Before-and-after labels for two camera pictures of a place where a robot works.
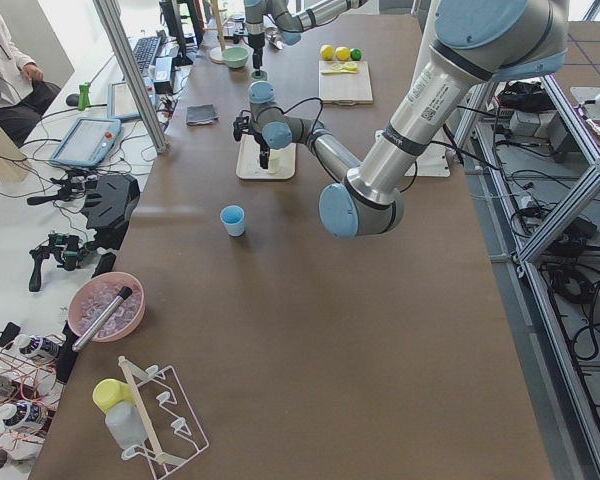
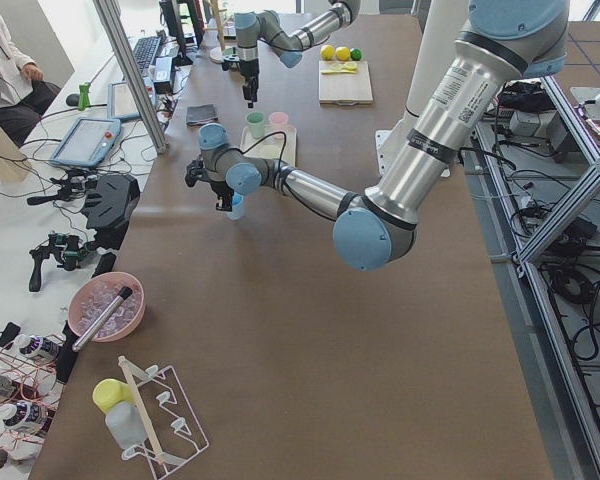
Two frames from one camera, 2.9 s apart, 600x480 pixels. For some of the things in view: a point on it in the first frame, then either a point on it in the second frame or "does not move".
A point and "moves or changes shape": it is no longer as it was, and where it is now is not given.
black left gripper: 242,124 → 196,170
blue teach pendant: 88,142 does not move
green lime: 356,54 does not move
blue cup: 233,217 → 237,211
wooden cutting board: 344,82 does not move
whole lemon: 327,52 does not move
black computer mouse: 72,99 does not move
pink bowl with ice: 96,292 does not move
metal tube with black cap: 122,294 does not move
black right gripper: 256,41 → 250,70
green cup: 261,77 moves or changes shape
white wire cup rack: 171,429 does not move
